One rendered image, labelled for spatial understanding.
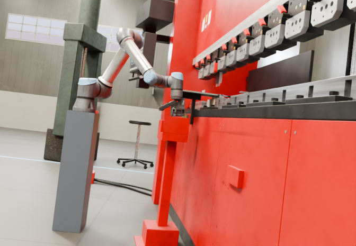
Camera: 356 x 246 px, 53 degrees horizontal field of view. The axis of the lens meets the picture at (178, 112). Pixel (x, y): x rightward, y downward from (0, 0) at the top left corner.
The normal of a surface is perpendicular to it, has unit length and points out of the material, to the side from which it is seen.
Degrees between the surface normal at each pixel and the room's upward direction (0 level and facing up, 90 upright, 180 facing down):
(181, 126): 90
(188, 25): 90
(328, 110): 90
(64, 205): 90
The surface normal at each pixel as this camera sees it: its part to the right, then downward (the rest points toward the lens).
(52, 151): -0.25, -0.05
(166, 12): 0.38, 0.02
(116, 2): 0.04, -0.02
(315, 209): -0.98, -0.12
